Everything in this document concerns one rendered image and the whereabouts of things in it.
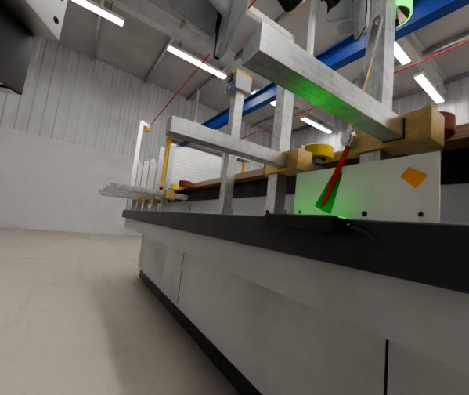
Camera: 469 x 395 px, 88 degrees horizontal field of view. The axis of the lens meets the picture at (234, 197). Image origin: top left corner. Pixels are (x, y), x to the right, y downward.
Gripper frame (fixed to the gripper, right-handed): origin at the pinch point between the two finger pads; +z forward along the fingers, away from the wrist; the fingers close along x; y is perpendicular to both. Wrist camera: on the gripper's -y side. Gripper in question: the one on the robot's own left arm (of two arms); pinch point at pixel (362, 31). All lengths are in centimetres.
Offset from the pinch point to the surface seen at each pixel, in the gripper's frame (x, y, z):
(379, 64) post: -5.9, -1.9, 2.8
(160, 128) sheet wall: -406, 682, -260
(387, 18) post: -6.1, -2.8, -6.0
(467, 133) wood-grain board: -18.3, -14.7, 12.9
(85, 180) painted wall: -231, 737, -44
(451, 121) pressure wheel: -13.9, -12.1, 11.9
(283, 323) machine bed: -40, 28, 64
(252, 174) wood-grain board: -41, 46, 13
